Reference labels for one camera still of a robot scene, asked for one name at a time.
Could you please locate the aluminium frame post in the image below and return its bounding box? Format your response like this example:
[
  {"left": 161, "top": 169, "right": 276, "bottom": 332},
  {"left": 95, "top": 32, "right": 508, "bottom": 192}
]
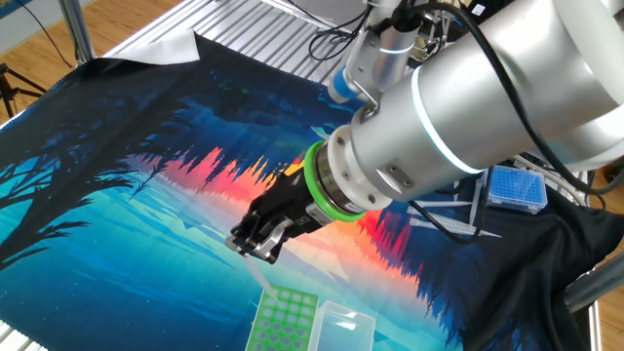
[
  {"left": 58, "top": 0, "right": 97, "bottom": 64},
  {"left": 565, "top": 253, "right": 624, "bottom": 313}
]

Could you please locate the thin black cable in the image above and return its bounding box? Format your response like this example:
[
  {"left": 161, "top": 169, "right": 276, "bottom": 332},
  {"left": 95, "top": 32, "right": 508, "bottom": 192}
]
[{"left": 14, "top": 0, "right": 75, "bottom": 69}]

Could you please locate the blue pipette tip box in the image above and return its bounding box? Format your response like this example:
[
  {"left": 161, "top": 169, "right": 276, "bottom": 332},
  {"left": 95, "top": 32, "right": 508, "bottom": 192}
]
[{"left": 487, "top": 164, "right": 549, "bottom": 215}]

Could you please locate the small clear pipette tip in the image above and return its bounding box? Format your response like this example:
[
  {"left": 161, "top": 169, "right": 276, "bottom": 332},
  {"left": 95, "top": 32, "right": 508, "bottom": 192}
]
[
  {"left": 413, "top": 199, "right": 473, "bottom": 210},
  {"left": 467, "top": 170, "right": 488, "bottom": 226}
]

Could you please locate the thick black cable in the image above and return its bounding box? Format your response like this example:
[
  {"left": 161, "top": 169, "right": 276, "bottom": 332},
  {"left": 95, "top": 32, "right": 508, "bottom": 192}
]
[{"left": 582, "top": 168, "right": 608, "bottom": 212}]

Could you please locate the black caster wheel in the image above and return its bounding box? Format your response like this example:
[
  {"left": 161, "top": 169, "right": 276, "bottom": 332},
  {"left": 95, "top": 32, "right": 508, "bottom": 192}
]
[{"left": 603, "top": 163, "right": 624, "bottom": 185}]

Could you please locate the green flange ring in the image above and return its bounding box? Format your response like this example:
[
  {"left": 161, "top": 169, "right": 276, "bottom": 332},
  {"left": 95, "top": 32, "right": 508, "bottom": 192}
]
[{"left": 302, "top": 139, "right": 368, "bottom": 224}]

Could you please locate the green pipette tip holder box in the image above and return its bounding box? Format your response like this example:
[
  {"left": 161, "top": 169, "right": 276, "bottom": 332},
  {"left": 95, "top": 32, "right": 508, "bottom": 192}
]
[{"left": 245, "top": 284, "right": 321, "bottom": 351}]

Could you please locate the forest sunset printed cloth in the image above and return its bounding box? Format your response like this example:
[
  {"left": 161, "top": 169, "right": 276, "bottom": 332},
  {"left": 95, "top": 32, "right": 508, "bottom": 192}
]
[{"left": 0, "top": 31, "right": 624, "bottom": 351}]

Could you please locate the black tripod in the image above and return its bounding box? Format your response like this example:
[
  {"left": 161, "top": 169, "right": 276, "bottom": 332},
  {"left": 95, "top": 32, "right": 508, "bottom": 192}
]
[{"left": 0, "top": 61, "right": 49, "bottom": 119}]

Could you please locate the grey hose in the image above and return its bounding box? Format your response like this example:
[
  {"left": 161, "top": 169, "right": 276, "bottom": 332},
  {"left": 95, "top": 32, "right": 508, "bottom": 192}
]
[{"left": 511, "top": 153, "right": 586, "bottom": 206}]

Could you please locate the clear plastic box lid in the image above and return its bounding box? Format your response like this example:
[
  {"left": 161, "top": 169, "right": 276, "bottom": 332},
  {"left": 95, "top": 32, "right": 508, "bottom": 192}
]
[{"left": 306, "top": 299, "right": 376, "bottom": 351}]

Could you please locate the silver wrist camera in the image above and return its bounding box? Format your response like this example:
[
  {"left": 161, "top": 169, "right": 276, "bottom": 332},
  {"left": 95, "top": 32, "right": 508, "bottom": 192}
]
[{"left": 326, "top": 28, "right": 386, "bottom": 106}]

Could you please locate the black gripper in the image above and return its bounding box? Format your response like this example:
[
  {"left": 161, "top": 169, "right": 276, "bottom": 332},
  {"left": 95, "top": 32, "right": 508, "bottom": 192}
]
[{"left": 224, "top": 172, "right": 335, "bottom": 265}]

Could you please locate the metal clamp stand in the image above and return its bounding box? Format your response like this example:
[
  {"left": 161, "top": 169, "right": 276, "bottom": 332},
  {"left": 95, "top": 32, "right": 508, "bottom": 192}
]
[{"left": 413, "top": 9, "right": 469, "bottom": 64}]

